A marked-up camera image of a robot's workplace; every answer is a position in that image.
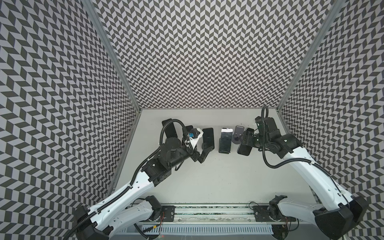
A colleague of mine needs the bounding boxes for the phone with teal case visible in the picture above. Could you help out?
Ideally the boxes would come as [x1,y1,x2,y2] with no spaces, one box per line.
[219,128,233,154]

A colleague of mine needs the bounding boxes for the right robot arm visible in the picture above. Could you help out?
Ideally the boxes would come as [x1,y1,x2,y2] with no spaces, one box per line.
[238,116,369,240]

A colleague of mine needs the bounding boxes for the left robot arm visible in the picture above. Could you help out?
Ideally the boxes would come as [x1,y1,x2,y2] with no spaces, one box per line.
[64,138,214,240]

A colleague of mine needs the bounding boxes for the rightmost grey stand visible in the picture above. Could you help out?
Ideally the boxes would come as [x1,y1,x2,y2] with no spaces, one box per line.
[232,126,245,145]

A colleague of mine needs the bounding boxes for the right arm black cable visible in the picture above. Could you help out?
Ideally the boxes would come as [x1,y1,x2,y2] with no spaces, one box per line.
[260,104,331,181]

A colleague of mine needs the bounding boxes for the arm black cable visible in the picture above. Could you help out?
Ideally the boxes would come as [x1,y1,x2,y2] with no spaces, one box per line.
[260,104,331,181]
[158,118,190,148]

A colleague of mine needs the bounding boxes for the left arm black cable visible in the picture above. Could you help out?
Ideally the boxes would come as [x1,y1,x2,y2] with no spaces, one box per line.
[158,118,190,148]

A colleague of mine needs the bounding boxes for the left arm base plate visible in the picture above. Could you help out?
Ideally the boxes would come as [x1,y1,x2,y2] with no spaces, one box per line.
[147,205,176,222]

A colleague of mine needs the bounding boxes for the aluminium mounting rail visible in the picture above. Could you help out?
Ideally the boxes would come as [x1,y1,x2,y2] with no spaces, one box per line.
[89,203,343,226]

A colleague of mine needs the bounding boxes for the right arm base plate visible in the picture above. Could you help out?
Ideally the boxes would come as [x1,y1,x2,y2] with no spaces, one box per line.
[249,205,298,224]

